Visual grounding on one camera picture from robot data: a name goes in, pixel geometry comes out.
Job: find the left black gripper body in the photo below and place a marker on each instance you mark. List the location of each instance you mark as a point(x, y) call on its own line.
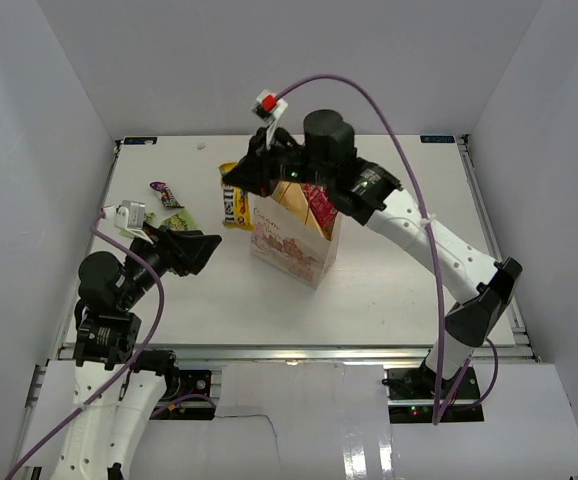
point(150, 254)

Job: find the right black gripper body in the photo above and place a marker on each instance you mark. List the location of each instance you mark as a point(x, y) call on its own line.
point(294, 163)

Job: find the light green snack packet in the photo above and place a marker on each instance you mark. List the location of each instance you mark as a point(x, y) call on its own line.
point(180, 221)

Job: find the pink candy packet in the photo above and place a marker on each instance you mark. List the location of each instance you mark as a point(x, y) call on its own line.
point(322, 209)

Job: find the brown chips bag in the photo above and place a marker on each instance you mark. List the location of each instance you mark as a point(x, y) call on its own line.
point(293, 199)

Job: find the yellow m&m's packet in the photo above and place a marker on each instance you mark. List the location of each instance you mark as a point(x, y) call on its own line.
point(236, 208)

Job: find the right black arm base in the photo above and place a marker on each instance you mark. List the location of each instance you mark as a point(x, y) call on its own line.
point(411, 396)

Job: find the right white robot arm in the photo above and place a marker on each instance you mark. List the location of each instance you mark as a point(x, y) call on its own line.
point(481, 285)

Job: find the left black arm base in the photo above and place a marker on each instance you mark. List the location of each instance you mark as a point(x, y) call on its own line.
point(187, 391)

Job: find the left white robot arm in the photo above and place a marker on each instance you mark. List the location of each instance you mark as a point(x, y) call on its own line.
point(117, 381)

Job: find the beige paper bag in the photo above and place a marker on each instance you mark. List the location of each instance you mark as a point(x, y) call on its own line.
point(281, 240)

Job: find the purple candy wrapper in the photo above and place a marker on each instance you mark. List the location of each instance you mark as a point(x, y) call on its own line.
point(165, 195)

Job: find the left blue label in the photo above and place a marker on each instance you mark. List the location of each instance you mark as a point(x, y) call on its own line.
point(150, 140)

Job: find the blue label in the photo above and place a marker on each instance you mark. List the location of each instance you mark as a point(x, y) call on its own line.
point(150, 140)
point(437, 139)

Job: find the right blue label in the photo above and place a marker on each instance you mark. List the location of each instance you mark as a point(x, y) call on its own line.
point(437, 139)

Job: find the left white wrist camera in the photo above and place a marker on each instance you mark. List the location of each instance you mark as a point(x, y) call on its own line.
point(128, 218)

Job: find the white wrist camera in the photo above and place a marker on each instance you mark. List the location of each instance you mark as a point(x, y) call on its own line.
point(269, 109)
point(128, 218)

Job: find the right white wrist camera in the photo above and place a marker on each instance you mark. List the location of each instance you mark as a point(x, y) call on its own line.
point(269, 109)

